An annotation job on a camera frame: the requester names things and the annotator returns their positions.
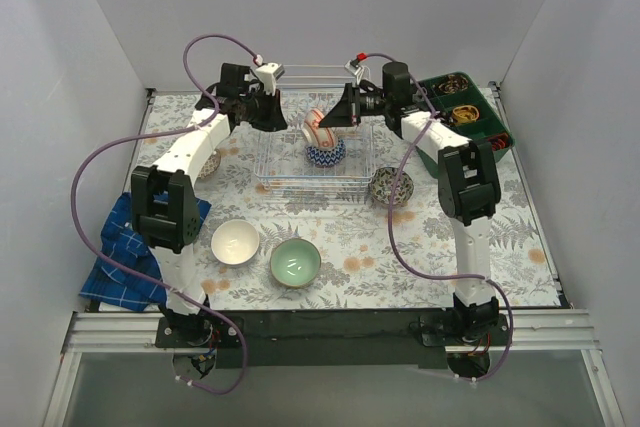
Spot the green divided organizer tray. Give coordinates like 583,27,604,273
419,72,514,162

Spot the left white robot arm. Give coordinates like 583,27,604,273
130,63,287,347

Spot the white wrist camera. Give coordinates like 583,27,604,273
344,53,370,85
253,54,285,96

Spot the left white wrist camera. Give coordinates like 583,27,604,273
253,54,285,96

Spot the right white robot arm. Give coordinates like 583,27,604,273
320,55,501,345

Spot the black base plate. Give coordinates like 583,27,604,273
155,308,509,369

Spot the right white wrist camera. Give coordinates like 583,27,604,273
344,53,370,85

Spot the orange floral bowl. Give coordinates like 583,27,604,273
301,108,338,151

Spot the aluminium frame rail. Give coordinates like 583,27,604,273
43,309,624,426

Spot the white wire dish rack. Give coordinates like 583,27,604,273
254,64,376,195

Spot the blue zigzag red-inside bowl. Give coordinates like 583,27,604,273
305,139,346,167

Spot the blue plaid cloth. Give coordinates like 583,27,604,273
79,191,212,311

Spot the celadon green bowl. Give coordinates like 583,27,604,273
270,238,322,288

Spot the black white leaf bowl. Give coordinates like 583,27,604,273
369,167,414,207

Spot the floral table mat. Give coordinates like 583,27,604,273
145,94,560,310

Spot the brown patterned small bowl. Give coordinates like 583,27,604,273
198,150,221,179

